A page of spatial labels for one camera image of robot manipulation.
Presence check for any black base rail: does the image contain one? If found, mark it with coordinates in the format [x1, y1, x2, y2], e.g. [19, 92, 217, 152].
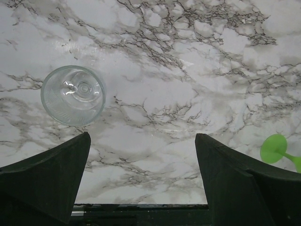
[69, 204, 212, 226]

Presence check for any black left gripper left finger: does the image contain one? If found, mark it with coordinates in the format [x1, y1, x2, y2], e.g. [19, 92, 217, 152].
[0, 132, 91, 226]

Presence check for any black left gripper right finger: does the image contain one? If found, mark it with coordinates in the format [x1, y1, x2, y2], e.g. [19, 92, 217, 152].
[195, 134, 301, 226]

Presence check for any small clear glass left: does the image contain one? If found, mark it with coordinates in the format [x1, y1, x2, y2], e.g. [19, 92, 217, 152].
[40, 65, 106, 126]

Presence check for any green plastic goblet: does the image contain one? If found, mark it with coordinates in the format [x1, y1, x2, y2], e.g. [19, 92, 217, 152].
[260, 134, 301, 173]

